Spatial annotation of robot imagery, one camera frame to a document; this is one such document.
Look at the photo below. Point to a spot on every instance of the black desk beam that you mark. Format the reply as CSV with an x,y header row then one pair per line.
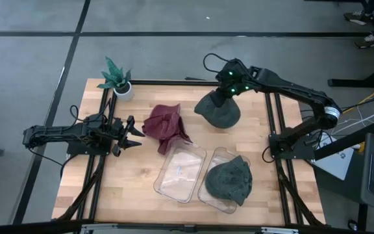
x,y
346,143

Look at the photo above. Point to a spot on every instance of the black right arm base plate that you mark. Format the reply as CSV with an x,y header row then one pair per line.
x,y
304,152

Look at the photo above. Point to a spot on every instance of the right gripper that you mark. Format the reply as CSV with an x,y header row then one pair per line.
x,y
237,79

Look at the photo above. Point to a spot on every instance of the dark green hat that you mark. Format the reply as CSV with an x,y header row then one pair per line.
x,y
234,175
213,190
221,117

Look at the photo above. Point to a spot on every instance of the black caster wheel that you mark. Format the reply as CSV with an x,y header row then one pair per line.
x,y
352,225

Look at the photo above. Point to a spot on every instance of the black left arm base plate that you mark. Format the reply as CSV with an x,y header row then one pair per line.
x,y
76,150

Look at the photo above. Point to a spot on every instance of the silver bracket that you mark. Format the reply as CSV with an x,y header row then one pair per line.
x,y
99,228
279,230

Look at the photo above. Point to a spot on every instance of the person's shoe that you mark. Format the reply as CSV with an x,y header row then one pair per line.
x,y
357,18
369,40

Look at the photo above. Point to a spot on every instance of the clear plastic tray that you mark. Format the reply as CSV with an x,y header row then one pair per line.
x,y
180,172
217,154

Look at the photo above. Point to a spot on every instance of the black rig crossbar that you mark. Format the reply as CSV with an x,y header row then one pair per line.
x,y
28,227

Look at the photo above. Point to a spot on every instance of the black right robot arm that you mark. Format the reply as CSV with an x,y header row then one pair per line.
x,y
291,89

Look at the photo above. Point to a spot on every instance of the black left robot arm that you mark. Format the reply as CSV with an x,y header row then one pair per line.
x,y
60,133

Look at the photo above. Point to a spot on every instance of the potted plant white pot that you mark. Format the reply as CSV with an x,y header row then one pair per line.
x,y
123,93

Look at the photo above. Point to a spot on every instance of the black desk leg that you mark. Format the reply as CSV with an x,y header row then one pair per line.
x,y
363,216

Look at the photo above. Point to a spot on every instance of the black aluminium table frame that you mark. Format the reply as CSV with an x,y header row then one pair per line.
x,y
161,82

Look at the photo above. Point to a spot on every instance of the maroon hat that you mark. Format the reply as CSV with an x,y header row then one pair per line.
x,y
161,125
170,143

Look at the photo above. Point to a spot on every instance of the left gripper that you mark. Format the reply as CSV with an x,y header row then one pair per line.
x,y
117,133

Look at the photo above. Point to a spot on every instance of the white box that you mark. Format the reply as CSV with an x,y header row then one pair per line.
x,y
336,164

